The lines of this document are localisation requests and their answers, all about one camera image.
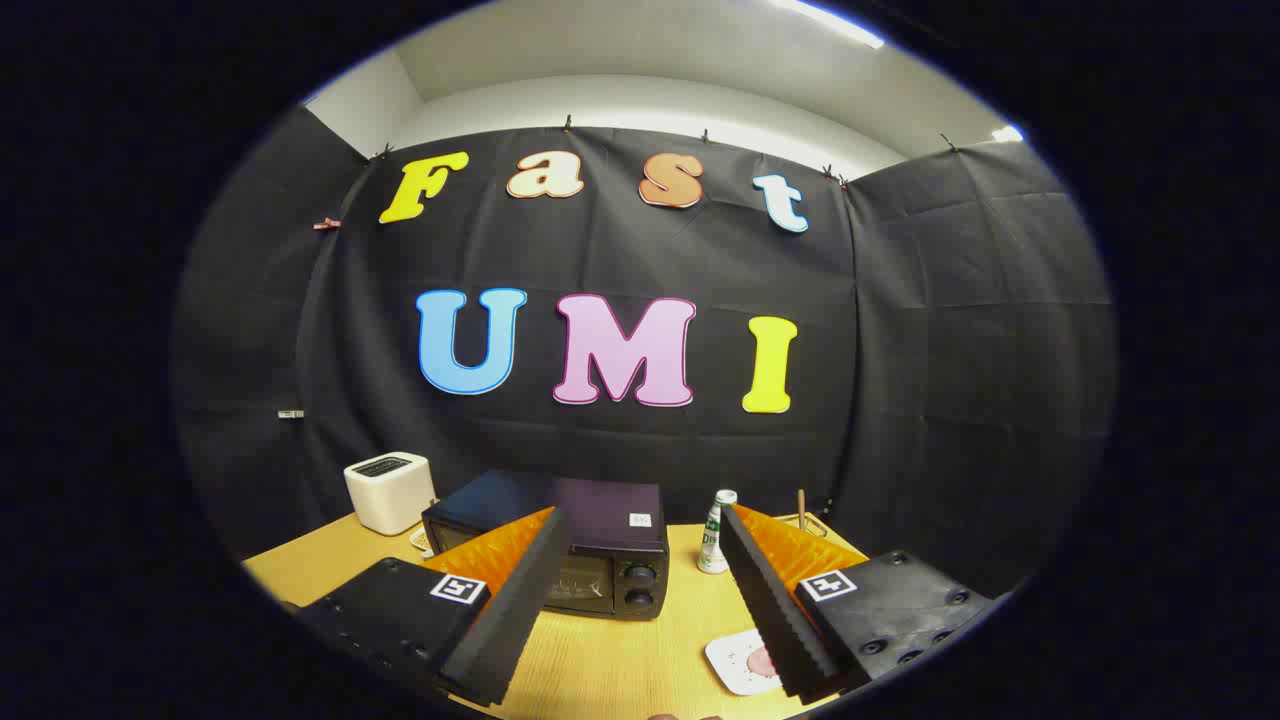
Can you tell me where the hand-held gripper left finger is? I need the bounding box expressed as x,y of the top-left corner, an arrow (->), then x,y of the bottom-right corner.
290,505 -> 573,709

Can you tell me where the black toaster oven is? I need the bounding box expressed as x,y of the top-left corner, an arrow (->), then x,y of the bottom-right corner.
421,470 -> 671,622

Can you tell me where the white square plate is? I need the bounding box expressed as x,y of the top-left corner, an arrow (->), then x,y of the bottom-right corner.
704,628 -> 786,697

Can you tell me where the white bottle with green label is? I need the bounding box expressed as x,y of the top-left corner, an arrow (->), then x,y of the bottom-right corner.
697,489 -> 739,575

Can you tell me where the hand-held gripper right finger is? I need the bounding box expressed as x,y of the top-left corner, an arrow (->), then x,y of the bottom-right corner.
718,503 -> 1001,706

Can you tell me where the white bread toaster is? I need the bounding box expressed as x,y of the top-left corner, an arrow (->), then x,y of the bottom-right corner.
343,452 -> 437,537

